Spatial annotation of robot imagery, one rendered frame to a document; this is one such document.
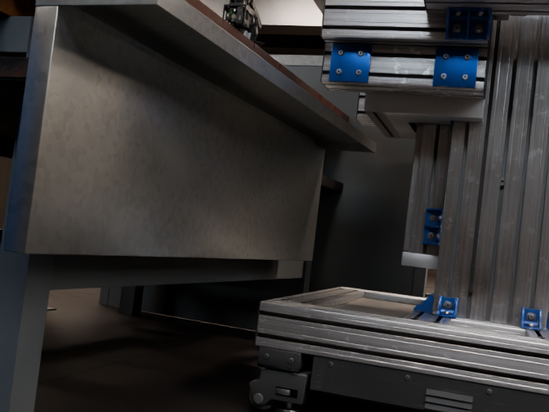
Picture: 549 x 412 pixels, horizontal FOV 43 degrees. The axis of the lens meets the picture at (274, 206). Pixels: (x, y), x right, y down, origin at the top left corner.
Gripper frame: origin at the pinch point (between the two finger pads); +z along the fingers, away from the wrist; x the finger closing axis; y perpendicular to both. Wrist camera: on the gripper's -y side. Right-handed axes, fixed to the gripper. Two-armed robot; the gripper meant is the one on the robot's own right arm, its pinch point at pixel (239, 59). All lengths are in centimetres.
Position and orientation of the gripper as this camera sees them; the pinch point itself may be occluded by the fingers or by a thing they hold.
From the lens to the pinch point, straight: 206.6
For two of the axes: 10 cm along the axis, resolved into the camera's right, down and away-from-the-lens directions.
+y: -3.6, -0.8, -9.3
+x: 9.3, 1.0, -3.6
